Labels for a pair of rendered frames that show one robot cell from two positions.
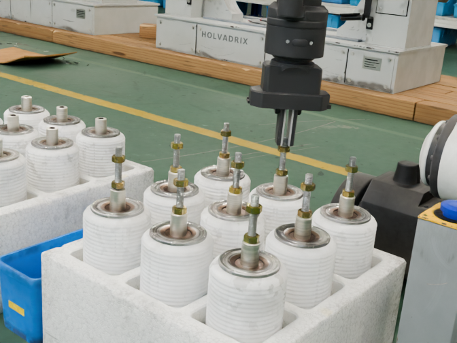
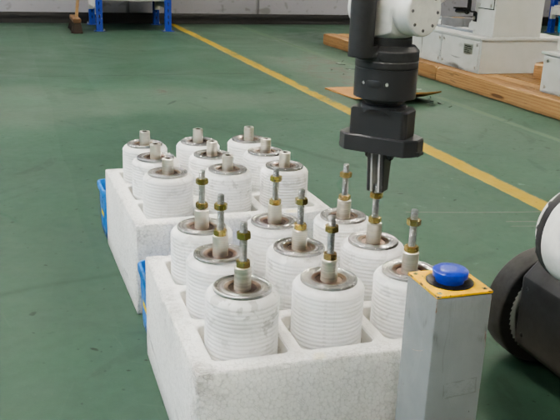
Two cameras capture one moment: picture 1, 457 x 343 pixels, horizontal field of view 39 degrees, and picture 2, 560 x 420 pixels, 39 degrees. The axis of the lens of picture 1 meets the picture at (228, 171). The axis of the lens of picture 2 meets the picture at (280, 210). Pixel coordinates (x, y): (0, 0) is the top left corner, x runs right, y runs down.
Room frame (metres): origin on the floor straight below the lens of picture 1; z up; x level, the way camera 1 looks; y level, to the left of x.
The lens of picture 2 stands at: (-0.02, -0.58, 0.66)
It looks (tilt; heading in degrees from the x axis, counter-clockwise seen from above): 18 degrees down; 34
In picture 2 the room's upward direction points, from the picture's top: 2 degrees clockwise
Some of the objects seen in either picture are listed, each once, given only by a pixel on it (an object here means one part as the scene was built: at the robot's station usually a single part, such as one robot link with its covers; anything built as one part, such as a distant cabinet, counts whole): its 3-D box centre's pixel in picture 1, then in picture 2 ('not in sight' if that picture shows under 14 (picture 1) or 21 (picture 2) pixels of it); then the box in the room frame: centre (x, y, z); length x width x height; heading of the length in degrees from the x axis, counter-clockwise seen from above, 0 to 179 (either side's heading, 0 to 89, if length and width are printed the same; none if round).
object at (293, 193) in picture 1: (279, 192); (372, 241); (0.97, -0.08, 0.25); 0.08 x 0.08 x 0.01
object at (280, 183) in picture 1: (280, 184); (373, 232); (0.97, -0.08, 0.26); 0.02 x 0.02 x 0.03
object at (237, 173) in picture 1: (236, 177); (300, 214); (0.88, -0.01, 0.30); 0.01 x 0.01 x 0.08
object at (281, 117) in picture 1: (278, 124); (370, 168); (0.97, -0.07, 0.36); 0.03 x 0.02 x 0.06; 5
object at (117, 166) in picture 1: (118, 172); (202, 193); (0.86, 0.15, 0.30); 0.01 x 0.01 x 0.08
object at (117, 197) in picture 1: (117, 199); (202, 218); (0.86, 0.15, 0.26); 0.02 x 0.02 x 0.03
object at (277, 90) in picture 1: (292, 66); (383, 108); (0.98, -0.08, 0.45); 0.13 x 0.10 x 0.12; 95
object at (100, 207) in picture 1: (117, 207); (202, 227); (0.86, 0.15, 0.25); 0.08 x 0.08 x 0.01
